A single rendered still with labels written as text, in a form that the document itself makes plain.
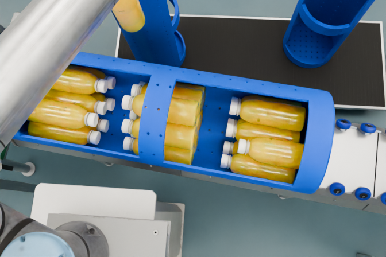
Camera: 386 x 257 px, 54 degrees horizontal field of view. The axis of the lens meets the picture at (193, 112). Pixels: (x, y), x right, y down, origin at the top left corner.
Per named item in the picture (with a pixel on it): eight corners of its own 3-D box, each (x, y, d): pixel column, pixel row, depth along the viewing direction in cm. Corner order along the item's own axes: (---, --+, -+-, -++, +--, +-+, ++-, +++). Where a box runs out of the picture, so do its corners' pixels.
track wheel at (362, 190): (374, 193, 110) (373, 187, 112) (358, 190, 111) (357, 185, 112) (369, 203, 113) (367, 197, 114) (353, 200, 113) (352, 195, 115)
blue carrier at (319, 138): (301, 200, 113) (331, 186, 86) (26, 148, 122) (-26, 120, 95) (310, 111, 122) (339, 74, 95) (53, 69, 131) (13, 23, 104)
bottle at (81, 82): (33, 88, 110) (95, 99, 108) (34, 64, 108) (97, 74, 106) (45, 85, 116) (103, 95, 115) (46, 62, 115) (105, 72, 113)
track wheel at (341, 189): (347, 188, 111) (347, 183, 112) (332, 185, 111) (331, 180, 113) (343, 198, 114) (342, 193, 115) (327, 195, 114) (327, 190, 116)
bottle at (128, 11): (120, 9, 104) (100, -31, 86) (146, 8, 104) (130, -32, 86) (119, 33, 103) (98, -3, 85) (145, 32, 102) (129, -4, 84)
